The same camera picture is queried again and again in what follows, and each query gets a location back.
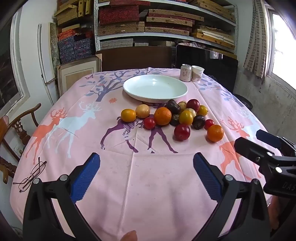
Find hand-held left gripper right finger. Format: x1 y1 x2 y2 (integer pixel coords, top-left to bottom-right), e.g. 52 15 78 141
193 152 271 241

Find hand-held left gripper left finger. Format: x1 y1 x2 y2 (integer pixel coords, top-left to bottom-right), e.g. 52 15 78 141
22 152 102 241

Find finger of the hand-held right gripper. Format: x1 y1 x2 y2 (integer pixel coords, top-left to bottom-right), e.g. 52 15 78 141
234 137 281 165
256 129 284 149

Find orange mandarin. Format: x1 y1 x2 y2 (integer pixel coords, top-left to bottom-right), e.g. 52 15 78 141
207 124 224 142
154 107 172 126

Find red plum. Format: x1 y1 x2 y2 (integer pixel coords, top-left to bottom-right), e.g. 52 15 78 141
174 124 191 141
186 99 200 112

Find dark purple passion fruit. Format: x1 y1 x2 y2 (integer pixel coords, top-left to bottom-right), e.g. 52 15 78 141
192 115 206 130
166 99 181 114
169 113 181 127

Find yellow tomato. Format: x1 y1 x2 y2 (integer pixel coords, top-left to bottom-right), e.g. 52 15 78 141
121 109 137 122
179 110 194 126
196 105 208 117

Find white plate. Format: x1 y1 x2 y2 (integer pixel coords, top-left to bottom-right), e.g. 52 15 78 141
123 75 188 103

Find person's right hand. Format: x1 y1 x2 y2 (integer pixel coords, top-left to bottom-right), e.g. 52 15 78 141
269 199 281 232

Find person's left hand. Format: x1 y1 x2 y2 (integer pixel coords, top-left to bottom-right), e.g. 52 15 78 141
122 230 139 241

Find black round stool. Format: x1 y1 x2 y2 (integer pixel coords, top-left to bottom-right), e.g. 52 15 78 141
232 94 253 109

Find eyeglasses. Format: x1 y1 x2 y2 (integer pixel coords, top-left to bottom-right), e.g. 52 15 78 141
13 157 47 193

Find pink printed tablecloth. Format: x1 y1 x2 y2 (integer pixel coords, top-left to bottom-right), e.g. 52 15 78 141
9 67 281 241

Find carved wooden chair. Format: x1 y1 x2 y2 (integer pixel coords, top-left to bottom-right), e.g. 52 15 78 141
0 103 42 183

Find black flat screen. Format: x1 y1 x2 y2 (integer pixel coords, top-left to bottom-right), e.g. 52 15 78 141
175 44 239 93

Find brick pattern curtain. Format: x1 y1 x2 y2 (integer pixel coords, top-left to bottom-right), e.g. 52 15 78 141
243 0 270 79

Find white paper cup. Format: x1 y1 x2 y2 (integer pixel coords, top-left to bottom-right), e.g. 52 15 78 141
191 65 205 83

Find bright window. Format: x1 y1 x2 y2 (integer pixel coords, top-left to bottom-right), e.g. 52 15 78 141
266 5 296 91

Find pink drink can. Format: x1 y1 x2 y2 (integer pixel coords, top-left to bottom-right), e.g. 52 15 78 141
180 64 192 82

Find framed picture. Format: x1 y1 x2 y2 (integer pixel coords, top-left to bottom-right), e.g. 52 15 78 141
57 54 102 96

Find white board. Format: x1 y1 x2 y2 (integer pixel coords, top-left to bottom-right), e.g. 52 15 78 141
38 23 58 105

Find pink cloth bundle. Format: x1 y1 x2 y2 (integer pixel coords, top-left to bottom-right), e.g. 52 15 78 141
178 40 208 49

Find white framed dark window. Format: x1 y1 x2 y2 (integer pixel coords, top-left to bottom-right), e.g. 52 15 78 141
0 11 30 116

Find stack of blue patterned boxes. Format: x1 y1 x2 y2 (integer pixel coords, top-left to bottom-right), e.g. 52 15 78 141
58 38 94 64

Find dark brown wooden board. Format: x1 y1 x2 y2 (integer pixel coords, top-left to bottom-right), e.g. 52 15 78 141
102 46 176 71

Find marble slab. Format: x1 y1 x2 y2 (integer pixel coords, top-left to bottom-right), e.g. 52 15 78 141
49 22 62 66

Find stack of grey patterned boxes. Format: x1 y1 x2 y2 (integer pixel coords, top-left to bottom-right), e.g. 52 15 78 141
100 38 148 49

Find orange patterned box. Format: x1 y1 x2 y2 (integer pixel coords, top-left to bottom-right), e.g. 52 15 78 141
58 25 93 40

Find white metal shelf rack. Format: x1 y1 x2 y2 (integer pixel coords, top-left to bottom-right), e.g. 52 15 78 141
94 0 238 55

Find stack of woven boxes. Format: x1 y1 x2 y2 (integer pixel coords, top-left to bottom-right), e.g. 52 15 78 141
98 0 237 47

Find stack of tan boxes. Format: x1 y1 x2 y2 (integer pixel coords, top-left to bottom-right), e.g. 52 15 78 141
54 0 93 26

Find red patterned box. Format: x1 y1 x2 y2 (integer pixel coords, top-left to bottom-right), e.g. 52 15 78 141
99 6 140 25

